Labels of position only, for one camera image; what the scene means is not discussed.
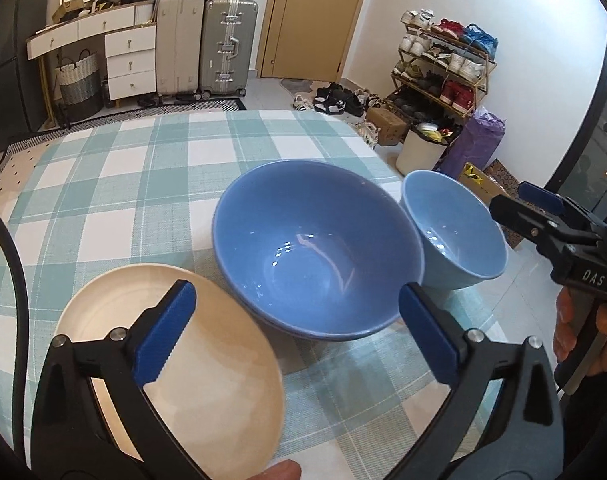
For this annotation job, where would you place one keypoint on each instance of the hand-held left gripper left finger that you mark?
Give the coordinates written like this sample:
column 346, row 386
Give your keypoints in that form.
column 163, row 330

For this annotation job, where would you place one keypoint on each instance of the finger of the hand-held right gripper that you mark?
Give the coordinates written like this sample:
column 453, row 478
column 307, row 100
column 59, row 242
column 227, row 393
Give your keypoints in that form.
column 543, row 197
column 518, row 217

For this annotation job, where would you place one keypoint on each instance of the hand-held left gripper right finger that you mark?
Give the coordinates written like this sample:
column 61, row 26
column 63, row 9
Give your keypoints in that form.
column 428, row 330

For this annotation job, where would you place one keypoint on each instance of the light blue bowl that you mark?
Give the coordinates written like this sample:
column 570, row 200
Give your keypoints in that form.
column 453, row 230

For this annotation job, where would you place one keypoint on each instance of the cream round plate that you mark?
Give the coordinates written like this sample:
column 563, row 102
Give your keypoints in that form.
column 223, row 400

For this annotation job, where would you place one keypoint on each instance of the person's right hand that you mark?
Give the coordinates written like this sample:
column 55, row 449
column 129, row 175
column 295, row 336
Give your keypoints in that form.
column 563, row 325

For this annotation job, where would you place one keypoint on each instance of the person's left hand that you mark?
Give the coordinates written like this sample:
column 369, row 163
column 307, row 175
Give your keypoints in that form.
column 283, row 472

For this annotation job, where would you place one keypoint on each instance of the patterned cardboard box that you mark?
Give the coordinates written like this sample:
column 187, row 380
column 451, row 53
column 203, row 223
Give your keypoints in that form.
column 503, row 180

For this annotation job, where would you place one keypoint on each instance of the gold packet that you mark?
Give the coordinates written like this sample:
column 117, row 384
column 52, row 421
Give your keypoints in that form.
column 471, row 174

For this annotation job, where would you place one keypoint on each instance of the purple bag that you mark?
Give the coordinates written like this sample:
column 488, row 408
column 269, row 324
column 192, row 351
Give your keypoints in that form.
column 476, row 145

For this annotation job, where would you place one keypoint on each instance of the white bucket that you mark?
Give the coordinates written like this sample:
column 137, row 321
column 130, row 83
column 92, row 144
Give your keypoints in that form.
column 418, row 152

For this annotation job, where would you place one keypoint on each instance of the metal shoe rack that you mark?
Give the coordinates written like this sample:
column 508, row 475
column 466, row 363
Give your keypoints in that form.
column 488, row 75

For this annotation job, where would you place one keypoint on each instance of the teal checked tablecloth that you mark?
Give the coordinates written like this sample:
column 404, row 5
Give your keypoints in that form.
column 133, row 185

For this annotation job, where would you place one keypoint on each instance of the brown cardboard box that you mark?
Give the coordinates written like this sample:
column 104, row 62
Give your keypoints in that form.
column 388, row 127

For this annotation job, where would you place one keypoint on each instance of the group of shoes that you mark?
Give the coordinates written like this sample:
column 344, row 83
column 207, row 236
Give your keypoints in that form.
column 443, row 60

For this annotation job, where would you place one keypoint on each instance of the pile of dark sandals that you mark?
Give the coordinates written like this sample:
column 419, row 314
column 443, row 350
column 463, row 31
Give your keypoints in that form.
column 338, row 100

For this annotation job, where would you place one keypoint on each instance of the grey door mat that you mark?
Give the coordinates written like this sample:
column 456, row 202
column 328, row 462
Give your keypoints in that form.
column 303, row 86

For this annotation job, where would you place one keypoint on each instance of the woven grey white basket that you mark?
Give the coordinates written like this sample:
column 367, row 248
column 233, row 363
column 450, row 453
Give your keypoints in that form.
column 78, row 90

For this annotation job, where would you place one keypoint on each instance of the white dressing table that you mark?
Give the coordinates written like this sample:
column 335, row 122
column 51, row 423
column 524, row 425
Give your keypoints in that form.
column 128, row 60

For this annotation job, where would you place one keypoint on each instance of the wooden door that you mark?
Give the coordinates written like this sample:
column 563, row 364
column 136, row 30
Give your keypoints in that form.
column 313, row 20

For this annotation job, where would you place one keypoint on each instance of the beige suitcase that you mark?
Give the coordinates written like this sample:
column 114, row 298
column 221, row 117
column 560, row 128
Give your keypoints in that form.
column 181, row 45

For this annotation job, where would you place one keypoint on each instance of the silver suitcase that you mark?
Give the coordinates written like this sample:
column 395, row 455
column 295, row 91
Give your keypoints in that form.
column 228, row 45

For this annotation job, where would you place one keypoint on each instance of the grey refrigerator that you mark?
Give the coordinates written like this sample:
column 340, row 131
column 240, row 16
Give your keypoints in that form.
column 13, row 60

